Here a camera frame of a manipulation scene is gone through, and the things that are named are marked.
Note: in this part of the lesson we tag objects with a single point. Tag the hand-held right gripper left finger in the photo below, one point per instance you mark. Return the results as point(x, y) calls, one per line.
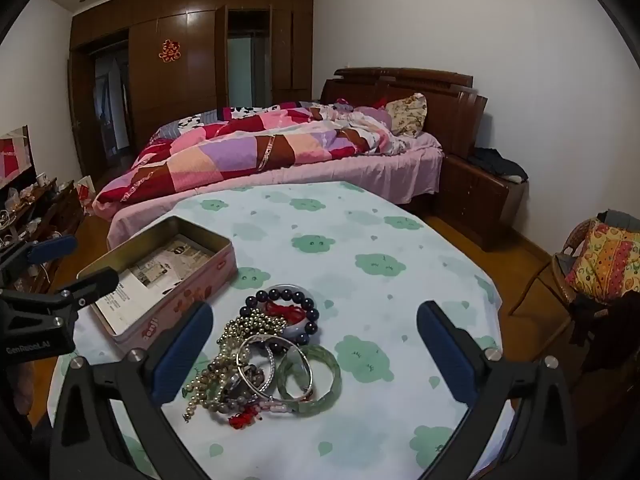
point(182, 355)

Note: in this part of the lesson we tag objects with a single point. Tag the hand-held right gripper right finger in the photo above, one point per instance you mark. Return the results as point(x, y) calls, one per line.
point(440, 355)

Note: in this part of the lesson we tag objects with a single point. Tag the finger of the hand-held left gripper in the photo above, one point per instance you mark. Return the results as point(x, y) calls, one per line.
point(55, 246)
point(95, 282)

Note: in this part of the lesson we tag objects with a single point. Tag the silver bangle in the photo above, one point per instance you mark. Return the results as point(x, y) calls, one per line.
point(240, 370)
point(306, 360)

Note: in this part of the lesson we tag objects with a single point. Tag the pink tin box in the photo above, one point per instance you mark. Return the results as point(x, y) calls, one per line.
point(190, 295)

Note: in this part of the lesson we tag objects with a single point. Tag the small red tassel charm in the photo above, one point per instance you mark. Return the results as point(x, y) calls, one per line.
point(242, 417)

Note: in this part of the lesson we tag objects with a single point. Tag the green jade bangle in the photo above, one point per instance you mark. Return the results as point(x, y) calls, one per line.
point(332, 375)

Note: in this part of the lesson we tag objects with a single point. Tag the grey jade bangle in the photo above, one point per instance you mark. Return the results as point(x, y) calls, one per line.
point(295, 332)

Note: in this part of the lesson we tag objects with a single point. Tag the wooden television cabinet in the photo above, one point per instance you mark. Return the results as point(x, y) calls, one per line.
point(60, 210)

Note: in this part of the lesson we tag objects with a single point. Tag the printed paper leaflet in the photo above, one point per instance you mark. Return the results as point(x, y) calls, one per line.
point(150, 270)

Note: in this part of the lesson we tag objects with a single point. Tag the red and white bag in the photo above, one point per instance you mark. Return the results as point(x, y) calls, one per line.
point(85, 195)

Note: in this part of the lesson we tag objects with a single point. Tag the white mug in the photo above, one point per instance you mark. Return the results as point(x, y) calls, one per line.
point(41, 179)

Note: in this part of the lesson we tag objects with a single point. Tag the flat screen television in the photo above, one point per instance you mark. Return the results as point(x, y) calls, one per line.
point(15, 160)

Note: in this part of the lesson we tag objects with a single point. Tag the wicker chair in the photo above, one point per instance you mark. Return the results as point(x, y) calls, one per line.
point(560, 280)

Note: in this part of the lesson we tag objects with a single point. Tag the wooden nightstand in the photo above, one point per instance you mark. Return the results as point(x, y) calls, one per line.
point(475, 195)

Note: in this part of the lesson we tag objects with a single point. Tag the dark garment on chair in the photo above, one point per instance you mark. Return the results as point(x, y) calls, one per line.
point(610, 325)

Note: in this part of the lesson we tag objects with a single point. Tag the colourful patterned cushion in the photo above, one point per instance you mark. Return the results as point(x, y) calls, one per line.
point(605, 260)

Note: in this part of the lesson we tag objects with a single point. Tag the dark clothes pile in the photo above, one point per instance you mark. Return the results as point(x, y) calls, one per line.
point(500, 165)

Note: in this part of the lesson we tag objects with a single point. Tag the pink bed sheet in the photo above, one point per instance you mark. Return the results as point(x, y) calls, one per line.
point(350, 170)

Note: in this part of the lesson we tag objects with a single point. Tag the brown wooden wardrobe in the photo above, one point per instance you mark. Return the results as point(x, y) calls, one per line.
point(190, 85)

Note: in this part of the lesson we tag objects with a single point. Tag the red paper door decoration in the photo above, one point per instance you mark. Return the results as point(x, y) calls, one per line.
point(170, 51)

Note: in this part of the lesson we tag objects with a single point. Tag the floral pillow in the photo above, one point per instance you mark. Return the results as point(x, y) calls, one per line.
point(407, 112)

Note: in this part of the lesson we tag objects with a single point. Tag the wooden bed headboard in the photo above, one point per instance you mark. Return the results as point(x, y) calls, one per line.
point(450, 90)

